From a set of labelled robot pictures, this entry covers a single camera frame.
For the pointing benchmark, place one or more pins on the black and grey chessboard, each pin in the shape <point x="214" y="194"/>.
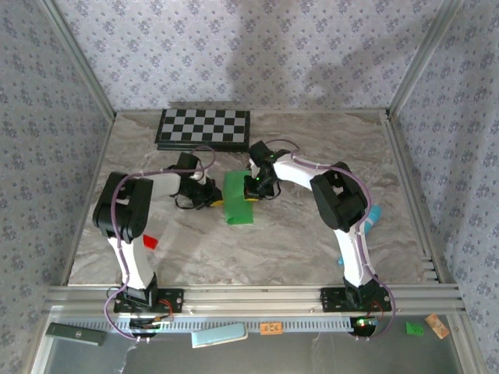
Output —
<point x="202" y="128"/>

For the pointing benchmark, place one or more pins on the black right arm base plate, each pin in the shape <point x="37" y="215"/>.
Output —
<point x="331" y="300"/>

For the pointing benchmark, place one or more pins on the light blue marker pen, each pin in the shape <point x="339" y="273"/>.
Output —
<point x="375" y="218"/>

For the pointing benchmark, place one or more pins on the aluminium side rail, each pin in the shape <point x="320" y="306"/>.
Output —
<point x="417" y="202"/>

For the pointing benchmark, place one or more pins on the light blue flat pad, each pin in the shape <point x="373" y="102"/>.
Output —
<point x="218" y="336"/>

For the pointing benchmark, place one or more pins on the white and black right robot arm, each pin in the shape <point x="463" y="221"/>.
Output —
<point x="352" y="253"/>

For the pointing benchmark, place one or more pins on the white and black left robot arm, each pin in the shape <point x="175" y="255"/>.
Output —
<point x="132" y="257"/>

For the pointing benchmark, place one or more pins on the small brown box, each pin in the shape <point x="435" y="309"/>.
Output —
<point x="437" y="326"/>

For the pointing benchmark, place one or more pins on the aluminium frame post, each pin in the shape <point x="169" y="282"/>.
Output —
<point x="78" y="58"/>
<point x="425" y="50"/>

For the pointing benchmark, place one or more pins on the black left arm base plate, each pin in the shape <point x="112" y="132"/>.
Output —
<point x="173" y="300"/>

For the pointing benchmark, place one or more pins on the small red block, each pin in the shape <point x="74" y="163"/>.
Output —
<point x="150" y="242"/>

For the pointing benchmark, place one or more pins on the aluminium frame rail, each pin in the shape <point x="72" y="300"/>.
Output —
<point x="253" y="298"/>

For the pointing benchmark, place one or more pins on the small orange tag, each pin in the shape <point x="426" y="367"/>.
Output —
<point x="271" y="328"/>

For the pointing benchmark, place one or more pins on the small green paper piece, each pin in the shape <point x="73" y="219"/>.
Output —
<point x="414" y="329"/>

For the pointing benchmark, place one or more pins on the dark flat rectangular box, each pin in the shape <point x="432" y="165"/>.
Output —
<point x="76" y="334"/>

